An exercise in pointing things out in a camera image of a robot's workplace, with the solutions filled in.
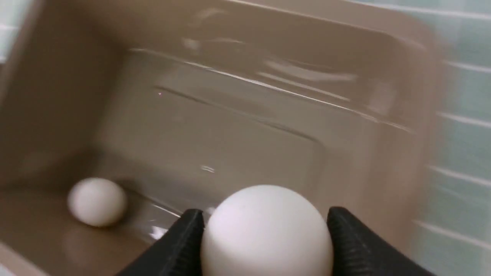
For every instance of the olive-brown plastic storage bin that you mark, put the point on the olive-brown plastic storage bin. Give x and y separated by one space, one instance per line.
245 115

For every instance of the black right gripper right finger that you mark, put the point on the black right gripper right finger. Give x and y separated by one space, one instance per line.
359 251

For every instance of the plain white ping-pong ball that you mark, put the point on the plain white ping-pong ball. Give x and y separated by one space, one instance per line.
97 202

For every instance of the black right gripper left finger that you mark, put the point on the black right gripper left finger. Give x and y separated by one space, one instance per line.
176 253

